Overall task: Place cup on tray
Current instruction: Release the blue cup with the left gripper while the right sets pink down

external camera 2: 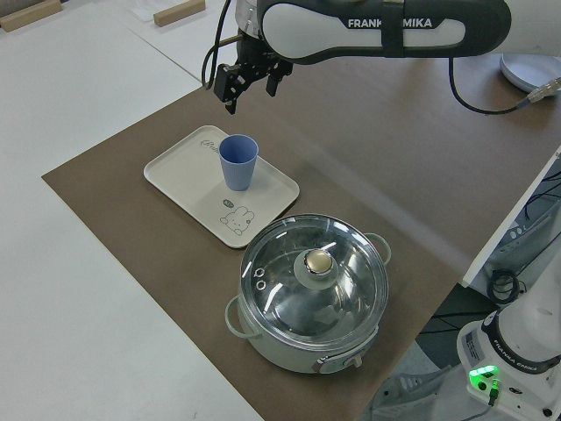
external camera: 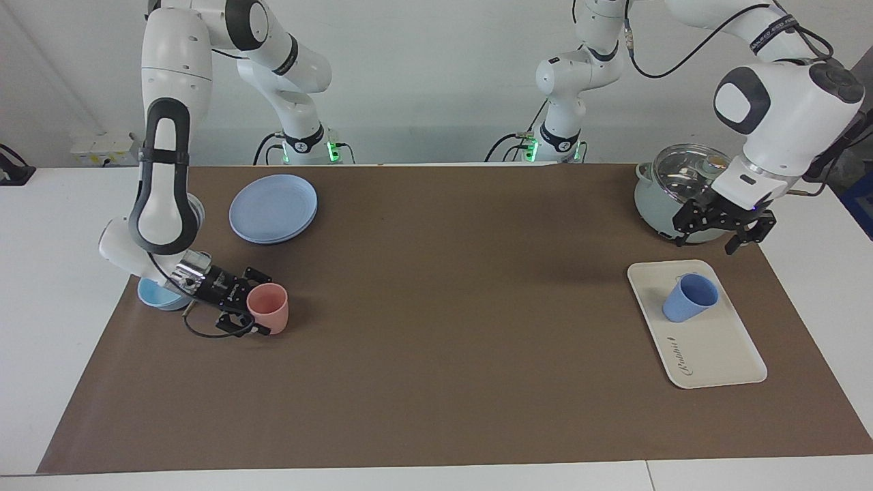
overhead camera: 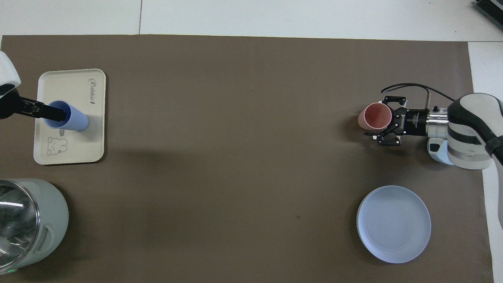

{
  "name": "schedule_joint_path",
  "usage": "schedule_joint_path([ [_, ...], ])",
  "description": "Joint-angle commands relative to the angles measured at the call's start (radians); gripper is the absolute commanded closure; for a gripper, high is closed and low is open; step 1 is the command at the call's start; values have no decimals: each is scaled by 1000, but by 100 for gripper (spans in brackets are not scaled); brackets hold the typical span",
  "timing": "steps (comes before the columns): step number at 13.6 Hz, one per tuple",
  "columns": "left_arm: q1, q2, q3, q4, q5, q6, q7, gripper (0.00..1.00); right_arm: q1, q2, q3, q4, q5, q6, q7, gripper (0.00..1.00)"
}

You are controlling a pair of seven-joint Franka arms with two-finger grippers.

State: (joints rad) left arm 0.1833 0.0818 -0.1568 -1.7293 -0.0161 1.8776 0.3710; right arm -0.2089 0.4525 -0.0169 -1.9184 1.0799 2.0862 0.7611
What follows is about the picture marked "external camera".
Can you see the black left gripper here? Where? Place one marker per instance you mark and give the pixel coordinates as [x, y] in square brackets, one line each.
[726, 218]

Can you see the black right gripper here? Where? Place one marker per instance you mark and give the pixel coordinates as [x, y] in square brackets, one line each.
[222, 292]

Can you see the pink cup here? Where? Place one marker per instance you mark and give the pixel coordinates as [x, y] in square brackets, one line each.
[269, 310]

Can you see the blue cup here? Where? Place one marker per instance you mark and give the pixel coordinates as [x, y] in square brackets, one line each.
[685, 303]

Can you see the cream rectangular tray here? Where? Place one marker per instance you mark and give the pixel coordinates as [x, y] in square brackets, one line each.
[709, 354]

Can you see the glass pot lid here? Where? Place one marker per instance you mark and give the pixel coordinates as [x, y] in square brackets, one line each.
[682, 174]

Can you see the pale green pot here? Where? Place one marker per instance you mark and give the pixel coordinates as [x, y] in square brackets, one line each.
[651, 211]

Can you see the light blue bowl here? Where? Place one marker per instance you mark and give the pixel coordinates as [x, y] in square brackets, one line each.
[155, 296]

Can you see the blue plate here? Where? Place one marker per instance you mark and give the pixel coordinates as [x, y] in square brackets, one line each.
[273, 208]

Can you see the black stand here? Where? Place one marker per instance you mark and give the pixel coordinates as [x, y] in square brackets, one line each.
[829, 160]

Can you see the blue box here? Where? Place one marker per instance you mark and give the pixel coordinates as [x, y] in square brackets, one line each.
[861, 204]

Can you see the brown table mat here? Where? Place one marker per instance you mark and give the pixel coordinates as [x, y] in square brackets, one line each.
[443, 341]

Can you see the white wall socket strip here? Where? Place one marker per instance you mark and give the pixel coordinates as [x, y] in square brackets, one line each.
[102, 146]

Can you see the black clamp mount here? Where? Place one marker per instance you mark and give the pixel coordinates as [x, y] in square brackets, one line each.
[13, 174]

